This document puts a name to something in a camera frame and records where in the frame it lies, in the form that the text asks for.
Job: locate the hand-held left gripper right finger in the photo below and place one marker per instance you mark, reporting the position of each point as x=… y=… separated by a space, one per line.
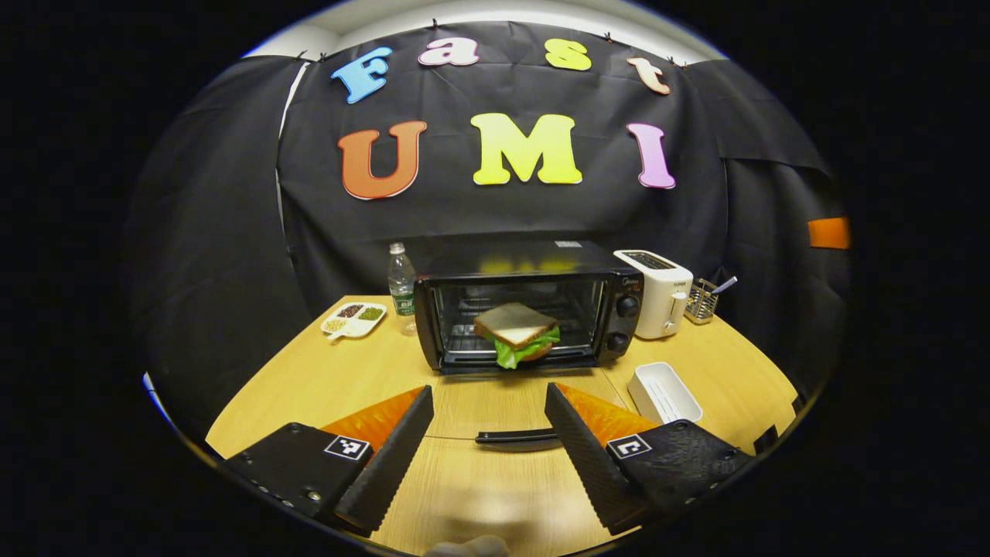
x=592 y=464

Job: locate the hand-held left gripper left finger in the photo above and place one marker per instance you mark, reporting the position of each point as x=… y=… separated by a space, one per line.
x=387 y=464

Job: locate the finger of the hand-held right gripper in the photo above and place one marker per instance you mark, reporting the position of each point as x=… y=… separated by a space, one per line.
x=829 y=233

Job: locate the lettuce sandwich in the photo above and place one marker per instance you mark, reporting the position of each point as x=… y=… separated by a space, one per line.
x=514 y=325

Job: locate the black electric oven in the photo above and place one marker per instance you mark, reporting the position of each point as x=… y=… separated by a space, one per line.
x=534 y=259

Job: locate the white rectangular dish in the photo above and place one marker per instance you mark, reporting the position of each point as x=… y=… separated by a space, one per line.
x=665 y=394

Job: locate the white divided bean dish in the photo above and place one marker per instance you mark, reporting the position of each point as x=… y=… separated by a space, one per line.
x=354 y=319

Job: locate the black table edge clamp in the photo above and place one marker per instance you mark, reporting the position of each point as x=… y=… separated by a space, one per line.
x=766 y=439
x=798 y=402

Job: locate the clear plastic water bottle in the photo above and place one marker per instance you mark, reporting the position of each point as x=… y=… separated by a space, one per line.
x=402 y=290

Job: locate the white toaster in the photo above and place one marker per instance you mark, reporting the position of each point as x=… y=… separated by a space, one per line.
x=657 y=298

